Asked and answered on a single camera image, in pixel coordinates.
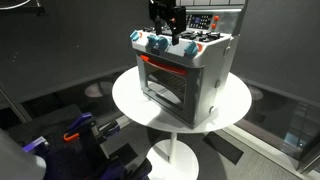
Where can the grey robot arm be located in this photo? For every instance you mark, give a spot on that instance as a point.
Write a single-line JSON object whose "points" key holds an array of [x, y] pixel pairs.
{"points": [[16, 160]]}

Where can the white round pedestal table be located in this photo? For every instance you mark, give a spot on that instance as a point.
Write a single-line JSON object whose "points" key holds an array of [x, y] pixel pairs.
{"points": [[133, 93]]}

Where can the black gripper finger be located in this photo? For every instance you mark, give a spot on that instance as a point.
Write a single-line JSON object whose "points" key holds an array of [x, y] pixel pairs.
{"points": [[176, 33], [158, 27]]}

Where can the orange clip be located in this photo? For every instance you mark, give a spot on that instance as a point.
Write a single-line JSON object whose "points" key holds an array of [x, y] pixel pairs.
{"points": [[71, 136]]}

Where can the grey toy stove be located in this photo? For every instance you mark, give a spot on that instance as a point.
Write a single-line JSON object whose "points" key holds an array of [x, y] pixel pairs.
{"points": [[206, 73]]}

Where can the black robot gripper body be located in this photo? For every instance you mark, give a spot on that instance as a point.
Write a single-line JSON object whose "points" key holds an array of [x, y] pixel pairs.
{"points": [[166, 11]]}

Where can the round grey table base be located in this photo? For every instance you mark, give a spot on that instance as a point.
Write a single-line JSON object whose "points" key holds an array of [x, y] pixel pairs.
{"points": [[98, 89]]}

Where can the small orange stove button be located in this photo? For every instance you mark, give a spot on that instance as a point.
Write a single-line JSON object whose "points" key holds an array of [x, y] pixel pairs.
{"points": [[216, 18], [213, 26]]}

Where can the dark glass cabinet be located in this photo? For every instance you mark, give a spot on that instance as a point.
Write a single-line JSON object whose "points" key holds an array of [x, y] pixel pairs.
{"points": [[286, 123]]}

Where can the purple clamp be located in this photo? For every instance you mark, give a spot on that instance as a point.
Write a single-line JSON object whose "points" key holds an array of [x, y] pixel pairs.
{"points": [[81, 120], [35, 145]]}

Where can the silver black clamp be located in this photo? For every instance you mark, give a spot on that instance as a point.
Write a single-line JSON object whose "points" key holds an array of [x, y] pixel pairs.
{"points": [[115, 126]]}

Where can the blue stove knob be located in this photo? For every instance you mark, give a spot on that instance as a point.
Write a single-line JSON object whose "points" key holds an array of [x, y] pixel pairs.
{"points": [[163, 43], [191, 49], [134, 35], [152, 40]]}

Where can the black floor mat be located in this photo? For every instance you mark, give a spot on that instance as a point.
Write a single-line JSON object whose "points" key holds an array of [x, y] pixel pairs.
{"points": [[223, 146]]}

